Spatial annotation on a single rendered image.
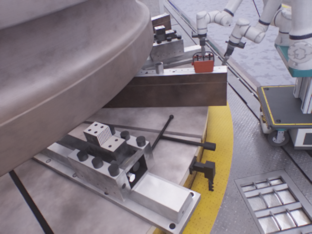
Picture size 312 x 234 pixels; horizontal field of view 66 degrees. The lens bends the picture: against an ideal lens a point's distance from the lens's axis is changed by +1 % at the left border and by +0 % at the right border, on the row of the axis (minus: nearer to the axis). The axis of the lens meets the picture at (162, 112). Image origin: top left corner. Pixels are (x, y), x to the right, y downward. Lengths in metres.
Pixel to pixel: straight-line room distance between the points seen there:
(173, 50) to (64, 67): 1.93
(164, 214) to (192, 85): 1.29
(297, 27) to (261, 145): 1.20
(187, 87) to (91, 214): 1.40
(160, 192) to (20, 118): 0.90
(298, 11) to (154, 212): 1.52
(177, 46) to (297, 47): 1.84
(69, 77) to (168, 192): 0.95
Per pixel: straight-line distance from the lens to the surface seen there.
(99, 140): 1.54
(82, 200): 1.93
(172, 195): 1.57
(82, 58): 1.73
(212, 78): 2.34
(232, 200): 2.10
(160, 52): 3.27
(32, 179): 2.31
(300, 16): 1.77
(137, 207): 1.69
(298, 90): 2.65
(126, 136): 1.63
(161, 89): 2.45
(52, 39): 1.62
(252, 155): 2.44
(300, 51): 1.81
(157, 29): 3.30
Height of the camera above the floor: 1.73
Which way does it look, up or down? 35 degrees down
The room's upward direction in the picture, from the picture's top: 10 degrees counter-clockwise
